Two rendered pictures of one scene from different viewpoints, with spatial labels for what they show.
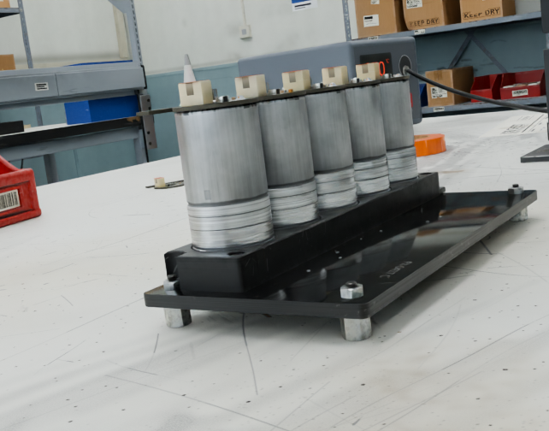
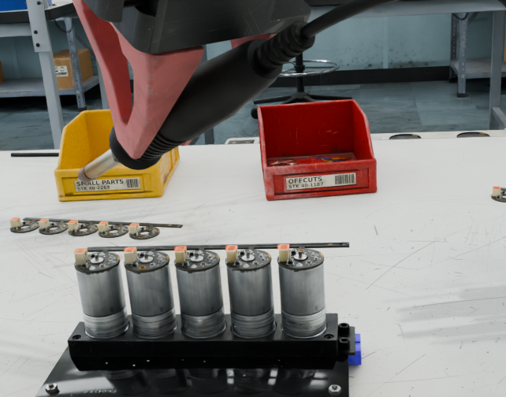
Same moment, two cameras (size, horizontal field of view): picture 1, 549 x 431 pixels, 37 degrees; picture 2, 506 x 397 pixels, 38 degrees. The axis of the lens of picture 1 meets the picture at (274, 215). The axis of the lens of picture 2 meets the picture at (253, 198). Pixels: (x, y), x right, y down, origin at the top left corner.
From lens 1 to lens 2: 0.43 m
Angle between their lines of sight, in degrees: 63
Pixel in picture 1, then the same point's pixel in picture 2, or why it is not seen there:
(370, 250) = (150, 371)
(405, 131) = (293, 304)
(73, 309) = not seen: hidden behind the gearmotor
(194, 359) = (35, 371)
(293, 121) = (135, 284)
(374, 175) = (239, 324)
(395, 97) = (286, 279)
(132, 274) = not seen: hidden behind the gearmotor
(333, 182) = (185, 320)
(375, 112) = (242, 288)
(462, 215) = (246, 384)
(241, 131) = (84, 284)
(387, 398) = not seen: outside the picture
